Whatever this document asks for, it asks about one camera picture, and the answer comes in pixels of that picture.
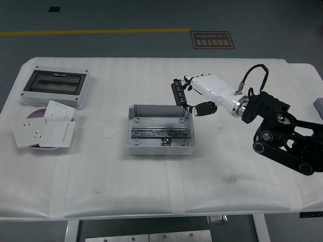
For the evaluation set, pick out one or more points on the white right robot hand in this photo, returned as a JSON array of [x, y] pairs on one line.
[[214, 87]]

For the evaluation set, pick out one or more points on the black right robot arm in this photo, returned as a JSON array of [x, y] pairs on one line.
[[265, 106]]

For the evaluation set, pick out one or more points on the open grey junction box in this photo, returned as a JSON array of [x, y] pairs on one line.
[[156, 119]]

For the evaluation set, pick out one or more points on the brown floor sign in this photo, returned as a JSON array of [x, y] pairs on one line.
[[212, 40]]

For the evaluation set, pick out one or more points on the white foam table mat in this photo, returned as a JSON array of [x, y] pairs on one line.
[[151, 83]]

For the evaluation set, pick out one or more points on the grey block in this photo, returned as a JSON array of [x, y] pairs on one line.
[[319, 106]]

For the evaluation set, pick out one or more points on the black table control panel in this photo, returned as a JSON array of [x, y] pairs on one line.
[[309, 215]]

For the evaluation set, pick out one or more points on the purple round plate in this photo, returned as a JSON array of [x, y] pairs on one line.
[[36, 114]]

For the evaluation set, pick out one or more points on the silver metal mounting rail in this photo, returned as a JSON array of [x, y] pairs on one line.
[[151, 132]]

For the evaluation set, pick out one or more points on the silver metal bracket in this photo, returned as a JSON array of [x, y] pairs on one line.
[[217, 219]]

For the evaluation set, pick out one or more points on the grey metal base plate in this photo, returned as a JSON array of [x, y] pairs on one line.
[[180, 237], [116, 238]]

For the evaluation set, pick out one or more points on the white wall switch panel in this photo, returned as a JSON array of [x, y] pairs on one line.
[[59, 111], [56, 133]]

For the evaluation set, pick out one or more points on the grey enclosure with clear lid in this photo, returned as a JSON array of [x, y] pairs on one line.
[[55, 84]]

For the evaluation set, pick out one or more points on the white wall socket panel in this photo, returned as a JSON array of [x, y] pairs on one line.
[[25, 132]]

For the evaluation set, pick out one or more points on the white table frame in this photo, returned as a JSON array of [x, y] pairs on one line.
[[72, 232]]

